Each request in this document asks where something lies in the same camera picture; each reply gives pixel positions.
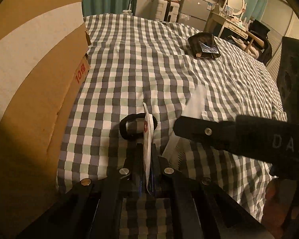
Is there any white sachet packet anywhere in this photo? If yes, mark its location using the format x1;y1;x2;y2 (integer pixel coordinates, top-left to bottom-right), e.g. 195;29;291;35
143;103;154;194

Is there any black glossy jar box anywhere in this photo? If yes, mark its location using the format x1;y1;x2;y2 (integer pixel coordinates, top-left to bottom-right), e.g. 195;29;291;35
187;32;221;59

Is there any person right hand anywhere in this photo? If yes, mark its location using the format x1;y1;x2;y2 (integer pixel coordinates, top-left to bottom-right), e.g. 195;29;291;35
261;178;299;238

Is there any black chair with clothes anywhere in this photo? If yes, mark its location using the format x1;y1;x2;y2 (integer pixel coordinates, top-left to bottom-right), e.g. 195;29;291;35
228;20;272;65

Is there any checkered bed sheet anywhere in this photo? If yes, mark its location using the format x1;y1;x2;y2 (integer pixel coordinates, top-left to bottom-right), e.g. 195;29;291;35
57;14;286;238

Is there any white dressing table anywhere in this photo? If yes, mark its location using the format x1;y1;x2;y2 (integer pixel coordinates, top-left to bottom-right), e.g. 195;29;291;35
204;11;248;39

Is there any grey mini fridge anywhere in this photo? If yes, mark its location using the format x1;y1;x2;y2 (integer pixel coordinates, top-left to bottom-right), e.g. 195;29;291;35
178;0;210;31

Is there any white suitcase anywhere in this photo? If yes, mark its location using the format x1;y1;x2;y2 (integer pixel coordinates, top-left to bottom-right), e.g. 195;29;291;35
150;0;180;23

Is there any oval vanity mirror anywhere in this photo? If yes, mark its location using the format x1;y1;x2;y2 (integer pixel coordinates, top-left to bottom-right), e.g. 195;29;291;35
226;0;246;16

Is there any clear water bottle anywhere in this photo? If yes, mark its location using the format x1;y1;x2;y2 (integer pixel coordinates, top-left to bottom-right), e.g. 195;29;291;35
122;10;133;16

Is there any brown cardboard box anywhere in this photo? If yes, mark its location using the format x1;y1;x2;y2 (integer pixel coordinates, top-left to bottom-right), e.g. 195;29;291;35
0;0;90;238

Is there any black hair tie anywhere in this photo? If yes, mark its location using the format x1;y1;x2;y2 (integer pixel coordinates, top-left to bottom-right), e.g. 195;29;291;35
119;113;150;141

